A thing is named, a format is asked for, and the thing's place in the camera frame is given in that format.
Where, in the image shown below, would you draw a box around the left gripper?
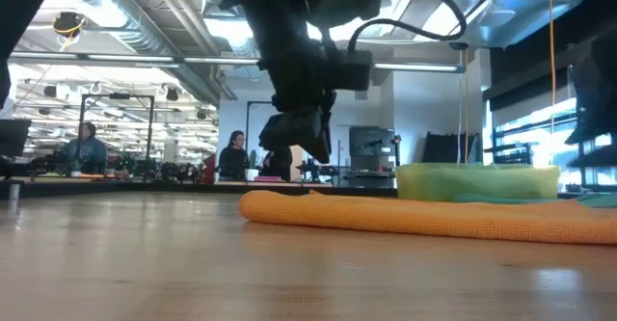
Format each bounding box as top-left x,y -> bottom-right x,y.
244,0 -> 339,166

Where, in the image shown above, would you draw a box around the orange microfiber towel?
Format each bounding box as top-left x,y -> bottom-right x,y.
238,189 -> 617,246

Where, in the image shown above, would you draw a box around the teal microfiber towel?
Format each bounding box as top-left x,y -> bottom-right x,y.
452,193 -> 617,210

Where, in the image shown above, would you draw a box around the person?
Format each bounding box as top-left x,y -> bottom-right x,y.
61,121 -> 109,174
262,147 -> 294,182
218,129 -> 252,182

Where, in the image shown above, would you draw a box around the yellow plastic bin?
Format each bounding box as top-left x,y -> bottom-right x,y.
394,162 -> 561,203

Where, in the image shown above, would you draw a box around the black window rack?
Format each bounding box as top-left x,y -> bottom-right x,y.
484,142 -> 534,168

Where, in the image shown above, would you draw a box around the black computer monitor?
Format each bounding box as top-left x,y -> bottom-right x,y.
0,119 -> 33,158

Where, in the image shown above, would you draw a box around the black gantry frame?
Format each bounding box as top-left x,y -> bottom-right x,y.
245,99 -> 279,180
76,93 -> 155,173

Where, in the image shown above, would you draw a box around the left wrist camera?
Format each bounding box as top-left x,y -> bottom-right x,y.
331,49 -> 375,92

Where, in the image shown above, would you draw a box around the left camera cable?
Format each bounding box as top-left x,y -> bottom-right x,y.
346,0 -> 469,55

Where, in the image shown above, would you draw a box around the black wall panel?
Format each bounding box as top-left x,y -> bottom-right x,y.
422,131 -> 482,164

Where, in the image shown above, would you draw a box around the black aluminium table frame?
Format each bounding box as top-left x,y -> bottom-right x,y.
0,178 -> 397,201

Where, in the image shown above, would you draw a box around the ceiling cable reel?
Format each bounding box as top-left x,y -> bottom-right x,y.
51,11 -> 87,40

